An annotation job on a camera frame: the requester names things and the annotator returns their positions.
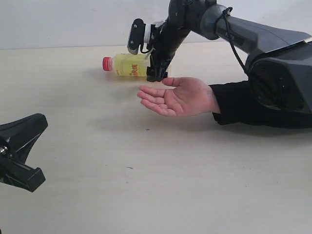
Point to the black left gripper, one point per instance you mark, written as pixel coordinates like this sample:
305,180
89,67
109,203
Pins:
16,141

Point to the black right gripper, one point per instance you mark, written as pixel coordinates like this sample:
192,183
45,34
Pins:
165,39

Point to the yellow bottle with red cap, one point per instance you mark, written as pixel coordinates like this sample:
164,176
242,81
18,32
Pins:
127,65

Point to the black sleeved forearm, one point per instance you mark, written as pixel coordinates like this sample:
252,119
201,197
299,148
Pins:
238,105

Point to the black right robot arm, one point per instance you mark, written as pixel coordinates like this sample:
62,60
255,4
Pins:
278,64

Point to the person's open bare hand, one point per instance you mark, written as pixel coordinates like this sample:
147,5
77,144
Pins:
186,97

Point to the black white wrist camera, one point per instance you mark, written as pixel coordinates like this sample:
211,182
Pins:
141,37

